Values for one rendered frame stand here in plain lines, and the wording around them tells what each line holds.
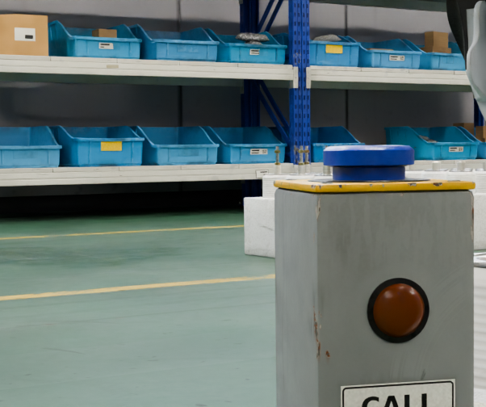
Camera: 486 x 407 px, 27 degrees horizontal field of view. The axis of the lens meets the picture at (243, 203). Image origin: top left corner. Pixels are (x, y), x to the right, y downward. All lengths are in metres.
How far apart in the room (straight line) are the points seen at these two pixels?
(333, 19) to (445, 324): 6.25
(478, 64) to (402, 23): 6.32
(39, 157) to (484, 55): 4.38
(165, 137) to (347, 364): 5.34
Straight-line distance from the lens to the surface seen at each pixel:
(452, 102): 7.22
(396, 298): 0.42
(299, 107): 5.59
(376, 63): 5.95
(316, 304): 0.41
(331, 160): 0.44
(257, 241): 3.14
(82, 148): 5.04
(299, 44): 5.61
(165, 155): 5.22
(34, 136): 5.41
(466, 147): 6.31
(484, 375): 0.67
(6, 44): 4.99
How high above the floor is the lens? 0.33
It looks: 3 degrees down
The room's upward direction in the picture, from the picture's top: 1 degrees counter-clockwise
